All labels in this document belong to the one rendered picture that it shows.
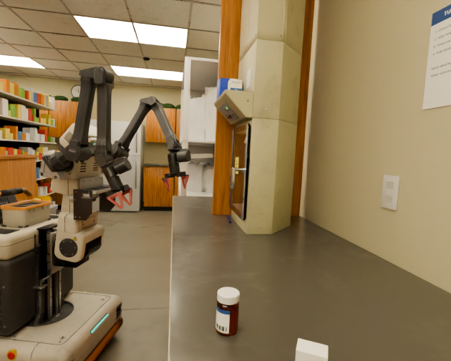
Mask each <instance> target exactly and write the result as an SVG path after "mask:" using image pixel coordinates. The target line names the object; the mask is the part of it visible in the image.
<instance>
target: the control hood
mask: <svg viewBox="0 0 451 361"><path fill-rule="evenodd" d="M225 103H227V104H228V106H229V107H230V108H231V109H232V111H234V113H235V114H236V115H237V116H238V117H239V118H238V119H237V120H234V121H233V122H230V121H229V120H228V119H227V118H226V117H225V115H224V114H223V113H222V112H221V111H220V110H219V108H220V107H221V106H222V105H224V104H225ZM214 105H215V107H216V108H217V109H218V110H219V111H220V113H221V114H222V115H223V116H224V118H225V119H226V120H227V121H228V122H229V123H230V124H232V125H236V124H238V123H240V122H243V121H245V120H248V119H250V118H252V117H253V92H247V91H239V90H225V91H224V92H223V93H222V94H221V96H220V97H219V98H218V99H217V100H216V101H215V102H214Z"/></svg>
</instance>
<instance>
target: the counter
mask: <svg viewBox="0 0 451 361"><path fill-rule="evenodd" d="M212 205H213V197H211V196H173V217H172V241H171V265H170V313H169V337H168V361H295V359H296V346H297V342H298V338H299V339H303V340H308V341H311V342H316V343H319V344H323V345H328V361H451V293H449V292H447V291H445V290H444V289H441V288H439V287H437V286H435V285H434V284H431V283H429V282H428V281H425V280H424V279H421V278H419V277H418V276H416V275H414V274H412V273H410V272H408V271H406V270H404V269H402V268H400V267H398V266H396V265H394V264H392V263H390V262H389V261H387V260H385V259H383V258H381V257H379V256H377V255H375V254H373V253H371V252H369V251H367V250H365V249H363V248H362V247H360V246H357V245H356V244H353V243H352V242H350V241H347V240H346V239H343V238H342V237H340V236H337V235H336V234H334V233H332V232H330V231H328V230H326V229H325V228H322V227H320V226H318V225H316V224H315V223H312V222H310V221H308V220H307V219H305V218H303V217H301V216H291V225H290V226H289V227H286V228H284V229H282V230H280V231H277V232H276V233H274V234H246V233H245V232H244V231H243V230H242V229H241V227H240V226H239V225H238V224H237V223H236V222H235V221H234V220H233V219H232V218H231V215H229V217H230V220H231V223H229V222H228V218H227V215H213V214H212ZM223 287H232V288H235V289H237V290H238V291H239V292H240V298H239V311H238V331H237V333H236V334H235V335H233V336H230V337H224V336H222V335H220V334H218V333H217V332H216V330H215V323H216V307H217V295H218V290H219V289H221V288H223Z"/></svg>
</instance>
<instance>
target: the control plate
mask: <svg viewBox="0 0 451 361"><path fill-rule="evenodd" d="M227 108H228V109H227ZM219 110H220V111H221V112H222V113H223V114H224V115H225V117H226V118H227V117H229V116H228V115H230V116H231V114H234V116H231V117H232V119H231V118H230V119H229V118H227V119H228V120H229V121H230V122H233V121H234V120H237V119H238V118H239V117H238V116H237V115H236V114H235V113H234V111H232V109H231V108H230V107H229V106H228V104H227V103H225V104H224V105H222V106H221V107H220V108H219Z"/></svg>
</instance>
